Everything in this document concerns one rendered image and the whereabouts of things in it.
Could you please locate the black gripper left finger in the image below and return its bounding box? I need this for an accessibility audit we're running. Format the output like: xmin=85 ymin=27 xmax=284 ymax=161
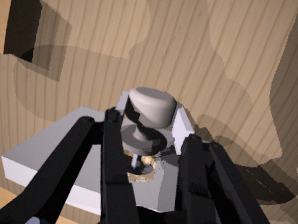
xmin=0 ymin=91 xmax=140 ymax=224

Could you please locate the brown cardboard box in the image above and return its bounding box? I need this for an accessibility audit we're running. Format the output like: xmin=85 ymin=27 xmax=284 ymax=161
xmin=0 ymin=0 xmax=37 ymax=54

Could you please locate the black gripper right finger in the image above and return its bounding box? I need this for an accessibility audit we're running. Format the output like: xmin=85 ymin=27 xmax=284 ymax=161
xmin=170 ymin=103 xmax=270 ymax=224

